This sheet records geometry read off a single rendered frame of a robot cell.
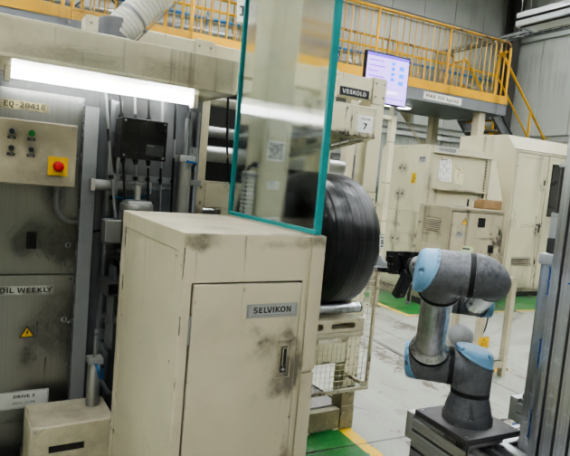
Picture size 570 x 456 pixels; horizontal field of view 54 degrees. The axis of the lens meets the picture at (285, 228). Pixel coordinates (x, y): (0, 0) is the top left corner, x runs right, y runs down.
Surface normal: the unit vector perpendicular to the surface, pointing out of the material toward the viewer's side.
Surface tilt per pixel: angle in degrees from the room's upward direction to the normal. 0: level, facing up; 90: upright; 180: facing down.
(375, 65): 90
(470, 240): 90
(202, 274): 90
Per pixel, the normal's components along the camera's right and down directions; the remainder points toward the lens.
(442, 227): -0.89, -0.04
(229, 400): 0.51, 0.12
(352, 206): 0.47, -0.47
